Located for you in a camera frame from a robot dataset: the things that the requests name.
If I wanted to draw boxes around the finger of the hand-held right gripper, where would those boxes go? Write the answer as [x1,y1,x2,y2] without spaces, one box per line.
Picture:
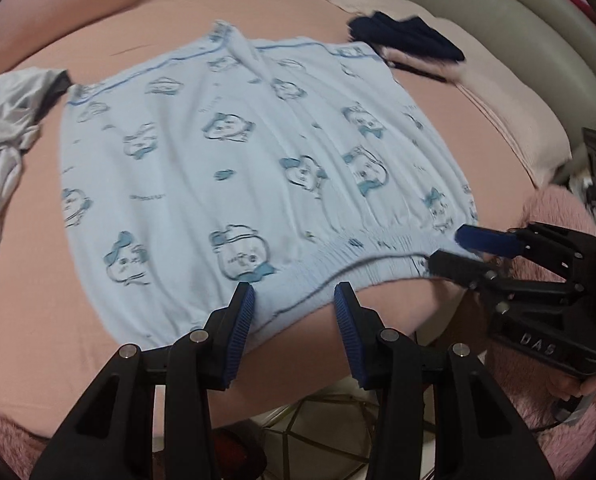
[455,222,586,261]
[428,250,509,313]

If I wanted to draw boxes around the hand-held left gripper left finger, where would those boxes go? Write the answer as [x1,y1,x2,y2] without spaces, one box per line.
[30,282,256,480]

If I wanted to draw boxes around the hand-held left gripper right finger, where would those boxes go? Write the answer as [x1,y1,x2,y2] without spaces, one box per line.
[334,282,556,480]

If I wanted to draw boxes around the light blue printed pants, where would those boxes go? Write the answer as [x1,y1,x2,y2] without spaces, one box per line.
[60,20,481,351]

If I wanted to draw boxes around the pink fuzzy robe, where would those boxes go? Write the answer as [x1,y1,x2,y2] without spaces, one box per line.
[0,185,596,480]

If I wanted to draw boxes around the round bed with pink sheet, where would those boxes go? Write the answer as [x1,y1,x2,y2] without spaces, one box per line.
[0,0,574,436]

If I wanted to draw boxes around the red and black slipper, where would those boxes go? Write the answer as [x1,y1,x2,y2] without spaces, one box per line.
[213,430,269,480]

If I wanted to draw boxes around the folded navy garment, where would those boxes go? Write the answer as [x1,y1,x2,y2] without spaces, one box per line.
[348,10,466,63]

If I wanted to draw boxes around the grey-green padded headboard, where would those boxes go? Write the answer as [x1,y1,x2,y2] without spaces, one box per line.
[393,0,596,136]

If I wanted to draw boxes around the white garment with dark trim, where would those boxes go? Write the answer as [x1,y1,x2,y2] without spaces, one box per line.
[0,67,73,281]

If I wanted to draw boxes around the rolled pink duvet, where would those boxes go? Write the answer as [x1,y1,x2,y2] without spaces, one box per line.
[0,0,143,61]

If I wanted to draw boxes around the grey cable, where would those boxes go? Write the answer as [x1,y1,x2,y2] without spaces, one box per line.
[553,395,596,428]

